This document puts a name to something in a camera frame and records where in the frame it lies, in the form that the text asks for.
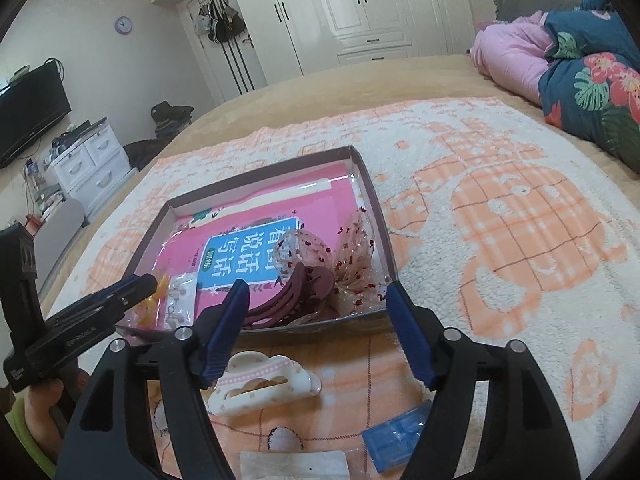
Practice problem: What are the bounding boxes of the yellow rings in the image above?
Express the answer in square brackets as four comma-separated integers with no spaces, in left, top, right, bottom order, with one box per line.
[124,274,172,328]

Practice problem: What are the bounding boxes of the earrings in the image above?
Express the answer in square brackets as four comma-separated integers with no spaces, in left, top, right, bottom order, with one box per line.
[157,273,198,332]

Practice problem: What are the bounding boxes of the small blue plastic box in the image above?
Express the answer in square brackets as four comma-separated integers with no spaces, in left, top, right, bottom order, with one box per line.
[361,400,432,474]

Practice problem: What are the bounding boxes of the clear bag with white pieces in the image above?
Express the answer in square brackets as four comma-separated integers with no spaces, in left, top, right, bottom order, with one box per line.
[240,451,350,480]

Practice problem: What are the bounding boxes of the white cloud hair claw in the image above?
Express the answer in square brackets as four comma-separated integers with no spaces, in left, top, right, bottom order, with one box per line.
[206,351,322,417]

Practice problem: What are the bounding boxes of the dotted sheer bow hairclip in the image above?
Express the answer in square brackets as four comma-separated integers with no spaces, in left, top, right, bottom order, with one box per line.
[271,207,388,318]

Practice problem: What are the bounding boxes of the left hand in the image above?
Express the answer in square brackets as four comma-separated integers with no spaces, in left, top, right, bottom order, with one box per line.
[24,378,64,463]

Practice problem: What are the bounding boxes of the grey chair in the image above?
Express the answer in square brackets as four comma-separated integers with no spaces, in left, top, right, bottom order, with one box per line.
[34,198,87,296]

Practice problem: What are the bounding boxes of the white drawer cabinet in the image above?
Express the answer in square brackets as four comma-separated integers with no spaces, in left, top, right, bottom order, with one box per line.
[47,118,138,222]

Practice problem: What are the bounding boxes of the pink book in tray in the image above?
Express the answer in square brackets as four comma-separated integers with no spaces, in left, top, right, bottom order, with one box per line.
[138,160,362,312]

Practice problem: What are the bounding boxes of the dark brown bag on floor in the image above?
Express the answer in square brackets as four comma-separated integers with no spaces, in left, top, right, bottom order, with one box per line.
[124,139,168,171]

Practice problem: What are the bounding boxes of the dark clothes pile on stool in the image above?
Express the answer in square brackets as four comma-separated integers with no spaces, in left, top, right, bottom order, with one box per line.
[151,101,194,139]

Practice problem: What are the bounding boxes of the brown cardboard box tray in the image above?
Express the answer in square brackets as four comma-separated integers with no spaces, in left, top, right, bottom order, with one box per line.
[124,146,397,313]

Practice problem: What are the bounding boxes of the orange white plush blanket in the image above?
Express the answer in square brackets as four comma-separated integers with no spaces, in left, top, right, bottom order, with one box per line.
[53,98,639,474]

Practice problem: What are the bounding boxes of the white door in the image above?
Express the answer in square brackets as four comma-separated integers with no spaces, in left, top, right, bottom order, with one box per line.
[177,0,267,105]

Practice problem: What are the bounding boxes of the hanging bags on door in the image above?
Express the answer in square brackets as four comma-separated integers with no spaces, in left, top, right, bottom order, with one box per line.
[194,0,247,44]

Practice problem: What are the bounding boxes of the bed with tan cover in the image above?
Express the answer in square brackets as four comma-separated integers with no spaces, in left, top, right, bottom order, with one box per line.
[40,55,639,314]

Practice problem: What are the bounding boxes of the white wardrobe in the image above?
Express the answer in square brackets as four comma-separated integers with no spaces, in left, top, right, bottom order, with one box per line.
[151,0,474,84]

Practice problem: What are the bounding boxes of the floral blue quilt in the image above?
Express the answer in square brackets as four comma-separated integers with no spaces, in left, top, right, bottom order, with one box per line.
[538,0,639,171]

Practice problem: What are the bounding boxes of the wall mounted black television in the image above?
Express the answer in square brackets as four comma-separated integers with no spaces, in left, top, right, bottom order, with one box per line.
[0,61,72,168]

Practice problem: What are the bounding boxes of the round wall clock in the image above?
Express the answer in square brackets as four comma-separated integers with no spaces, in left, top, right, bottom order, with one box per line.
[114,16,134,36]

